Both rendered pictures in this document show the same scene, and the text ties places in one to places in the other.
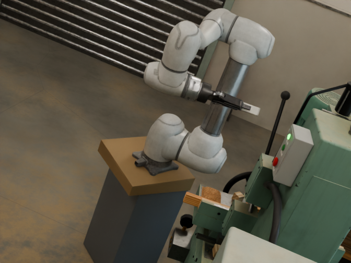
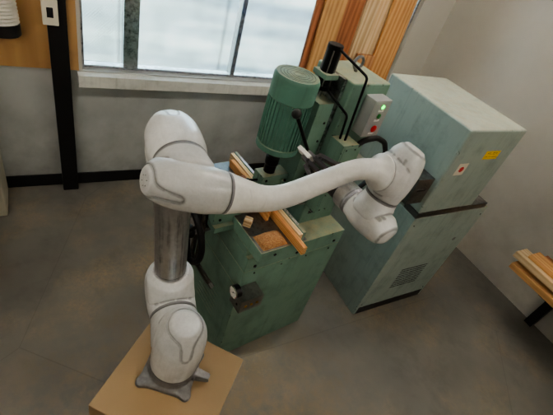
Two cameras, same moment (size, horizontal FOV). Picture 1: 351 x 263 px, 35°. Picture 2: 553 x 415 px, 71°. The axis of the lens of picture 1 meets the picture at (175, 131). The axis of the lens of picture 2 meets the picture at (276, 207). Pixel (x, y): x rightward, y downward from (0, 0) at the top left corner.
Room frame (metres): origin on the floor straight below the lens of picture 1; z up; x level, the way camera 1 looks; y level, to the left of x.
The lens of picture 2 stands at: (2.74, 0.63, 1.98)
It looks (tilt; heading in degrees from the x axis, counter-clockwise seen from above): 38 degrees down; 229
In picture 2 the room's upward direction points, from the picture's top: 19 degrees clockwise
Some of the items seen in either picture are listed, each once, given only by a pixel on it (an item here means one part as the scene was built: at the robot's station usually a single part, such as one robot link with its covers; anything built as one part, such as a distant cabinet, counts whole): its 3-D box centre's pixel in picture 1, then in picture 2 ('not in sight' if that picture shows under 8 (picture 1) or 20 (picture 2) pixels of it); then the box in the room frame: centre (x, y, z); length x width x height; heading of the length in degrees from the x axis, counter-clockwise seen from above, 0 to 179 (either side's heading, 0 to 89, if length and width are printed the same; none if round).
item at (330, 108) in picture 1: (344, 108); (329, 67); (1.74, -0.48, 1.54); 0.08 x 0.08 x 0.17; 4
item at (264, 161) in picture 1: (263, 180); (339, 156); (1.65, -0.34, 1.23); 0.09 x 0.08 x 0.15; 4
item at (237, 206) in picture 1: (238, 220); (318, 195); (1.68, -0.33, 1.02); 0.09 x 0.07 x 0.12; 94
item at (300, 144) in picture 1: (291, 155); (371, 115); (1.55, -0.36, 1.40); 0.10 x 0.06 x 0.16; 4
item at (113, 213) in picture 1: (133, 217); not in sight; (2.43, 0.04, 0.30); 0.30 x 0.30 x 0.60; 42
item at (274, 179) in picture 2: not in sight; (270, 179); (1.86, -0.47, 1.03); 0.14 x 0.07 x 0.09; 4
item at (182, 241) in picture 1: (179, 244); (246, 297); (2.00, -0.20, 0.58); 0.12 x 0.08 x 0.08; 4
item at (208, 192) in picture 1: (212, 195); (271, 238); (1.95, -0.24, 0.91); 0.12 x 0.09 x 0.03; 4
